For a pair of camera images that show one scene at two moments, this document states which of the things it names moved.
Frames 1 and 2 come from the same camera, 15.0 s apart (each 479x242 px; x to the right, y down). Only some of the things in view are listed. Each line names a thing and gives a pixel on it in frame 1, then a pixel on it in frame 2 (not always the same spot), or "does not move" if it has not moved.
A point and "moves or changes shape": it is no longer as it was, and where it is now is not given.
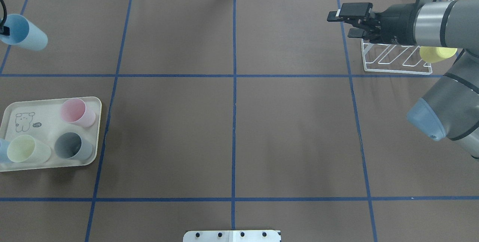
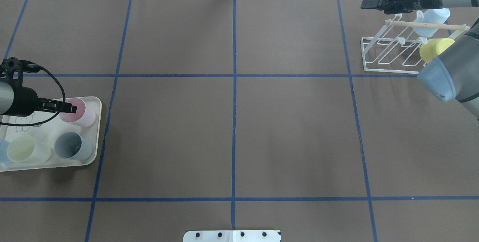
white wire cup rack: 406,59 does not move
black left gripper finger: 6,31 to 51,104
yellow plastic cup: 431,54 does not move
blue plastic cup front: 24,33 moves or changes shape
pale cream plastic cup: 25,148 does not move
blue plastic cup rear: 4,145 does not move
